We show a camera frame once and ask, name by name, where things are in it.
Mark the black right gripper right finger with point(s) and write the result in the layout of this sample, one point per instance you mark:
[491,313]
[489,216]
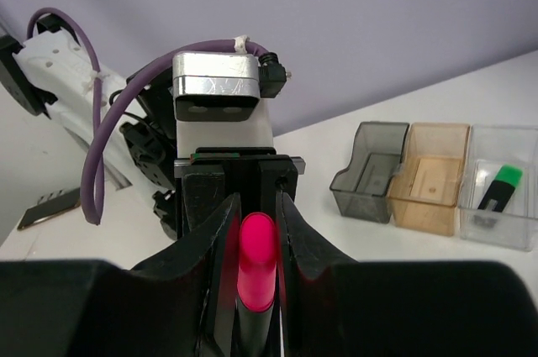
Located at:
[333,305]

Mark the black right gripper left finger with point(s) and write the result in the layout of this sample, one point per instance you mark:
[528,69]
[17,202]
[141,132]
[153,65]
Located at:
[179,302]

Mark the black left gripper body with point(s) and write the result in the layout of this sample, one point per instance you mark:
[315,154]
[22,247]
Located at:
[211,174]

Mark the green tip black highlighter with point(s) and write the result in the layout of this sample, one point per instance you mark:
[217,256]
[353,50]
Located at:
[501,189]

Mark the pink tip black highlighter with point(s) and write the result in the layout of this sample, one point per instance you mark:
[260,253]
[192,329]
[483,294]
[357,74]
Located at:
[252,331]

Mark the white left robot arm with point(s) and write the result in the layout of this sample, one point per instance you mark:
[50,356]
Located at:
[126,125]

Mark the grey plastic container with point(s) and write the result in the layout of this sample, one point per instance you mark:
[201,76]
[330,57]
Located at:
[361,189]

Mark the clear plastic container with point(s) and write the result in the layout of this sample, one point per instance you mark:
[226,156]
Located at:
[489,148]

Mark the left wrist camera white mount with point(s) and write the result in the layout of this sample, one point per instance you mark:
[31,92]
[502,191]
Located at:
[217,102]

